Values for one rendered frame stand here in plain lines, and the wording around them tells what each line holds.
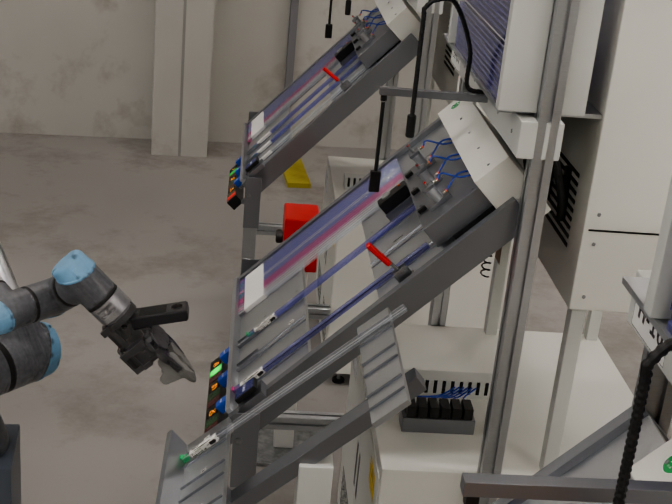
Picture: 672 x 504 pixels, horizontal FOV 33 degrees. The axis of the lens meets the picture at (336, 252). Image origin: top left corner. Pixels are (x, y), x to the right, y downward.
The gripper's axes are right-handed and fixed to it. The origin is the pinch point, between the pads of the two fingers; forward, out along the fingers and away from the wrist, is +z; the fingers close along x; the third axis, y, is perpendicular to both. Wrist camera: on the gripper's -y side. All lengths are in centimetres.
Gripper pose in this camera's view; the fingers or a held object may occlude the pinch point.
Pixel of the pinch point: (193, 374)
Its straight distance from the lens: 235.0
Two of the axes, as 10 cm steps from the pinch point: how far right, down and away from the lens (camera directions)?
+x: 0.6, 3.8, -9.2
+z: 6.3, 7.0, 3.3
